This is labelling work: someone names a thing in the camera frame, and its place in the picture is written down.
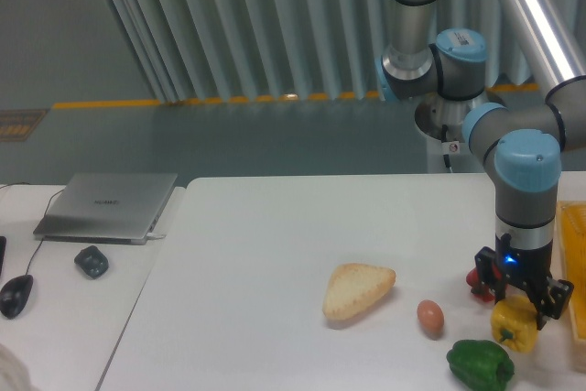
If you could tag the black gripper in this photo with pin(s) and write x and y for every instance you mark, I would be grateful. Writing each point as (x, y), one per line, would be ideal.
(528, 270)

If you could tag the yellow bell pepper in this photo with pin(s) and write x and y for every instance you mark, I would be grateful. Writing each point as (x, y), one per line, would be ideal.
(514, 323)

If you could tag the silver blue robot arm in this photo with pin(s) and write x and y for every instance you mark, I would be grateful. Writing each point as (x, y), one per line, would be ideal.
(519, 151)

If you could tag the red bell pepper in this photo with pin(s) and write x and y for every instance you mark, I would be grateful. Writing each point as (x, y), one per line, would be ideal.
(479, 290)

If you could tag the green bell pepper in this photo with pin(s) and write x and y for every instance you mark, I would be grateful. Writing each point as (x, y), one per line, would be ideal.
(480, 364)

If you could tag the yellow plastic basket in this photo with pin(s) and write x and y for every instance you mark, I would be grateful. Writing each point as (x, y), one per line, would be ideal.
(571, 229)

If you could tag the brown egg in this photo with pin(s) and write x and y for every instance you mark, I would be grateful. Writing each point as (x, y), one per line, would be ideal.
(430, 316)

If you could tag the triangular bread slice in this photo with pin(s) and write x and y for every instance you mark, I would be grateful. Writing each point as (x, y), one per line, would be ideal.
(354, 288)

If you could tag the silver laptop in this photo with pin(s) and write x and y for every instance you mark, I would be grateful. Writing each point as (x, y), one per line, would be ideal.
(116, 208)

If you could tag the black power adapter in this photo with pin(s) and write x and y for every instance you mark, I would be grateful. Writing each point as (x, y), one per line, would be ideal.
(92, 262)

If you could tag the black computer mouse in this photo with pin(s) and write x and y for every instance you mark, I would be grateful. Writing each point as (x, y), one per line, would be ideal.
(15, 294)

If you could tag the black device at edge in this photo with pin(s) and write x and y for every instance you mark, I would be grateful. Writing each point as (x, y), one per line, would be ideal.
(3, 243)

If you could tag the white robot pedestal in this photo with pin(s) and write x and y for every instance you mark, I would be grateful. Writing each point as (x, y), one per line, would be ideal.
(440, 122)

